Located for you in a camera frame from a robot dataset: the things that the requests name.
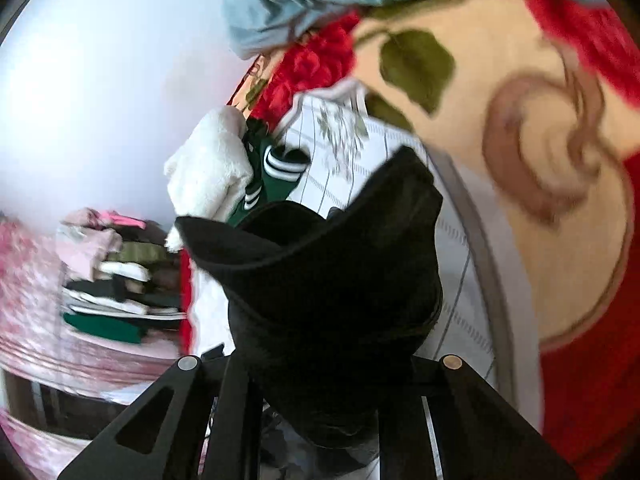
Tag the white fleece folded garment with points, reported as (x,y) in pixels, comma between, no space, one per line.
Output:
(208,174)

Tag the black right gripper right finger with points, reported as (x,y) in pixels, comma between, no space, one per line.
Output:
(440,419)

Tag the clothes rack with garments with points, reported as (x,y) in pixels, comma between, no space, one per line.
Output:
(90,318)

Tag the dark grey black garment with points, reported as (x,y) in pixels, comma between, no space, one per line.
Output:
(319,306)

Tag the red floral plush blanket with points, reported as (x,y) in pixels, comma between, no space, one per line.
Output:
(543,97)

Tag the green striped folded garment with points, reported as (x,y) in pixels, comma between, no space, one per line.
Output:
(277,170)

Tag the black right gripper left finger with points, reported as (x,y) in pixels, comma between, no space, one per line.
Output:
(202,419)

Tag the white floral checked mat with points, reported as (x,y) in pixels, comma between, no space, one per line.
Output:
(346,144)

